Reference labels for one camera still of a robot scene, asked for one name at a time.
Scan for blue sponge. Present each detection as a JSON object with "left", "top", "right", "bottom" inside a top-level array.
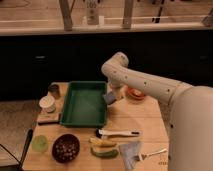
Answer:
[{"left": 103, "top": 92, "right": 116, "bottom": 105}]

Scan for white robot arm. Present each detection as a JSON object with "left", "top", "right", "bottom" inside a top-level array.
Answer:
[{"left": 101, "top": 52, "right": 213, "bottom": 171}]

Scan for green plastic tray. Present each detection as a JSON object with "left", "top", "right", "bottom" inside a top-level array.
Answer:
[{"left": 60, "top": 81, "right": 107, "bottom": 128}]

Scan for orange bowl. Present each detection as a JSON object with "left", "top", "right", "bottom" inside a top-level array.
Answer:
[{"left": 127, "top": 87, "right": 145, "bottom": 100}]

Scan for blue grey cloth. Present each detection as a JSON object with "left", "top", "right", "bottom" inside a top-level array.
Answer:
[{"left": 119, "top": 141, "right": 142, "bottom": 171}]

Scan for green pepper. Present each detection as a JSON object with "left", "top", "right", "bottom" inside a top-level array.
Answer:
[{"left": 90, "top": 148, "right": 118, "bottom": 159}]

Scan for metal cup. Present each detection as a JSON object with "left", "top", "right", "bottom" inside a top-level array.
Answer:
[{"left": 48, "top": 84, "right": 60, "bottom": 99}]

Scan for dark brown bowl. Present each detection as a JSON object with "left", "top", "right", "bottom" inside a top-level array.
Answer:
[{"left": 52, "top": 134, "right": 80, "bottom": 163}]

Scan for wooden block with black edge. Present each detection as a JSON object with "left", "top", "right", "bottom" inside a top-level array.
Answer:
[{"left": 37, "top": 112, "right": 61, "bottom": 125}]

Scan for light green cup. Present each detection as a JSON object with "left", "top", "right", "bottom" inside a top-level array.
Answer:
[{"left": 32, "top": 135, "right": 48, "bottom": 153}]

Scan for white handled black brush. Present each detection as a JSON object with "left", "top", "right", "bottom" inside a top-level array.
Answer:
[{"left": 95, "top": 129, "right": 140, "bottom": 138}]

